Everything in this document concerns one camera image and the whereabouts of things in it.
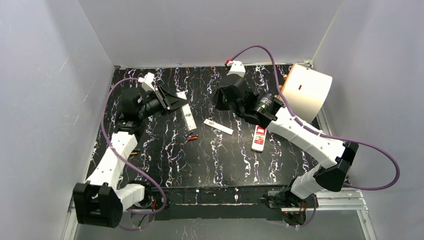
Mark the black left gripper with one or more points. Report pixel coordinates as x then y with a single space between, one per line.
163 98

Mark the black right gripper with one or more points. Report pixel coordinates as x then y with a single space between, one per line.
241 104

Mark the long white remote control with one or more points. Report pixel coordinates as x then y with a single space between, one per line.
188 117

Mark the white remote battery cover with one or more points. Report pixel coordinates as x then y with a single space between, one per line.
218 126

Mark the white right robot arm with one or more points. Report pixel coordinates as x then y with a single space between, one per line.
334 157

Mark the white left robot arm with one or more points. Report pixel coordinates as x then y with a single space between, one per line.
98 201

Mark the red and white remote control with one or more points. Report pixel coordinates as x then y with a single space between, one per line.
259 137

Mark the red AAA battery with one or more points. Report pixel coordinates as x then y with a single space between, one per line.
192 138

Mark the white round stool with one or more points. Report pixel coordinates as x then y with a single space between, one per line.
306 91

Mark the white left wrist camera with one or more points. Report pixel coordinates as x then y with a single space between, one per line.
147 82

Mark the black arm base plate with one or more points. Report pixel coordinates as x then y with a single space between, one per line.
270 202

